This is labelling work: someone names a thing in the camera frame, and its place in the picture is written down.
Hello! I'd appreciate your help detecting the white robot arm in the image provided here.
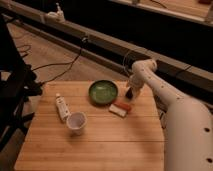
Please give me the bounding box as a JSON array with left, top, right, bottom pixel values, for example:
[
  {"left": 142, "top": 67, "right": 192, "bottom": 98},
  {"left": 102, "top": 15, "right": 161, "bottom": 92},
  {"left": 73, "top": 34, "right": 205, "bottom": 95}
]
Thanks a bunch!
[{"left": 128, "top": 59, "right": 213, "bottom": 171}]

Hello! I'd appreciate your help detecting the black tripod stand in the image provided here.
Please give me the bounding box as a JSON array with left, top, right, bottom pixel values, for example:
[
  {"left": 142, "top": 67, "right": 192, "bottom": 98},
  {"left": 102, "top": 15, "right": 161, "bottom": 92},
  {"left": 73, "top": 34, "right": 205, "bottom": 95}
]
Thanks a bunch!
[{"left": 0, "top": 13, "right": 42, "bottom": 153}]

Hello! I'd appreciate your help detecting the white device on rail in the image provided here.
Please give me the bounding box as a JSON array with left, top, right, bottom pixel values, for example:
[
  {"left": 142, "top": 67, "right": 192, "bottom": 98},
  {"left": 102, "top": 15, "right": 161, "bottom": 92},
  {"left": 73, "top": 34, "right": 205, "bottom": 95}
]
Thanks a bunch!
[{"left": 46, "top": 4, "right": 65, "bottom": 22}]

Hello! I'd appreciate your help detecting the black floor cable left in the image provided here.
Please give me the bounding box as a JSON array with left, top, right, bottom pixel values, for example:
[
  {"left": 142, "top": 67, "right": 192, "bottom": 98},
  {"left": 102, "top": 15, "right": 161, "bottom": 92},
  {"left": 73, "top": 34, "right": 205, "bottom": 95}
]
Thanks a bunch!
[{"left": 16, "top": 37, "right": 88, "bottom": 84}]

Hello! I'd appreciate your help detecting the black eraser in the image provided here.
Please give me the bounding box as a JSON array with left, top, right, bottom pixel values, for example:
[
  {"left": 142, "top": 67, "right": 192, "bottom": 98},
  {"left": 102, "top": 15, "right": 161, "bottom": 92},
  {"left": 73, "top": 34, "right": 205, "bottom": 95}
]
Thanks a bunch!
[{"left": 125, "top": 88, "right": 133, "bottom": 100}]

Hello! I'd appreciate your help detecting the white tube with cap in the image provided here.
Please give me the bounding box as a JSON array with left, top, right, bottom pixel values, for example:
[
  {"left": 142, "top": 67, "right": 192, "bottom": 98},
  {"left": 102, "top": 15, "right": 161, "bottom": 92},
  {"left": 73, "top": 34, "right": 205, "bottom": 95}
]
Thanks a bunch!
[{"left": 55, "top": 93, "right": 70, "bottom": 122}]

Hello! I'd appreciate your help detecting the white rectangular block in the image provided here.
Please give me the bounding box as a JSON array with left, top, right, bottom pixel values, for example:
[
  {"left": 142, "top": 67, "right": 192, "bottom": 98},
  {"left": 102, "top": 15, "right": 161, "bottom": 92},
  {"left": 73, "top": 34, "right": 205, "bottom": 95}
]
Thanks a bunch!
[{"left": 109, "top": 105, "right": 127, "bottom": 117}]

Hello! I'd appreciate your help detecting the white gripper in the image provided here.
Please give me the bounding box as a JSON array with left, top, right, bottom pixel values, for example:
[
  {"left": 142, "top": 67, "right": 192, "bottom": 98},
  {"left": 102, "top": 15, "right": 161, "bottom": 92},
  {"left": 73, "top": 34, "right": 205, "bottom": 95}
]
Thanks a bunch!
[{"left": 127, "top": 74, "right": 144, "bottom": 98}]

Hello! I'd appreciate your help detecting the orange marker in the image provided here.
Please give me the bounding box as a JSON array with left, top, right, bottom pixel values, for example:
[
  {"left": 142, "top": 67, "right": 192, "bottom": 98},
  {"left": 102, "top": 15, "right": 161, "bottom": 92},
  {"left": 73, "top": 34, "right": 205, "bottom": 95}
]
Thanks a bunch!
[{"left": 114, "top": 101, "right": 131, "bottom": 112}]

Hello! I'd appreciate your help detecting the green ceramic bowl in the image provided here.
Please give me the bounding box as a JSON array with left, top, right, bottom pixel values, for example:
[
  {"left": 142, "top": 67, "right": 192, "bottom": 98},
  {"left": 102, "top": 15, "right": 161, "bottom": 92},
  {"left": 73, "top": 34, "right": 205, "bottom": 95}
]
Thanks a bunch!
[{"left": 88, "top": 80, "right": 118, "bottom": 105}]

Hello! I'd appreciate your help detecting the long metal rail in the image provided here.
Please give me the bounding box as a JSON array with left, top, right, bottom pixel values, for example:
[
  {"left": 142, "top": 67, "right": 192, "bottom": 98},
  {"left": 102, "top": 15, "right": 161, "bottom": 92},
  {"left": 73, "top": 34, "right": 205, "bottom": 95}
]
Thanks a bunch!
[{"left": 0, "top": 0, "right": 213, "bottom": 92}]

